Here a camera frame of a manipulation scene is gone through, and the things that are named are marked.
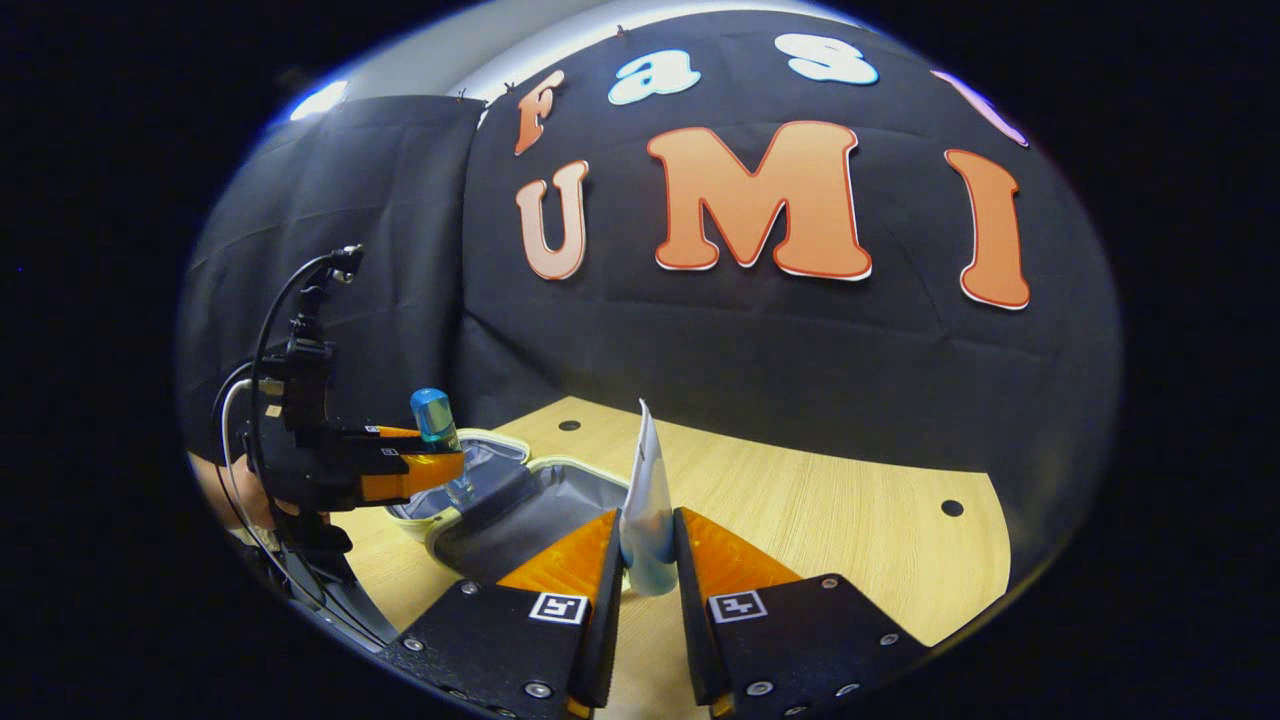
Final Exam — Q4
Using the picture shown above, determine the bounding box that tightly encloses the black cable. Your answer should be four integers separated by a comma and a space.
248, 245, 366, 611

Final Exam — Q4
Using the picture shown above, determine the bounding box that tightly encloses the white tube with blue cap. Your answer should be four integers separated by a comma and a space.
618, 398, 681, 598

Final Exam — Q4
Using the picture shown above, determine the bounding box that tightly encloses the white cable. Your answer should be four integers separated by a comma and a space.
220, 378, 269, 546

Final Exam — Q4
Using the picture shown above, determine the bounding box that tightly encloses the pale yellow suitcase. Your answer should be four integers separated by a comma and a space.
385, 428, 636, 586

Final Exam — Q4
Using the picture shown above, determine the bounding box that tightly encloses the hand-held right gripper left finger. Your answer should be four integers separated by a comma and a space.
385, 508, 626, 720

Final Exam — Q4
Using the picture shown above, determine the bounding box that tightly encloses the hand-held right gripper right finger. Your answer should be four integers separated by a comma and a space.
672, 507, 931, 720

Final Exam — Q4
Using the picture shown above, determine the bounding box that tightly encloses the clear bottle with blue cap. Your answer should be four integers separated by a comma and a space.
410, 388, 477, 509

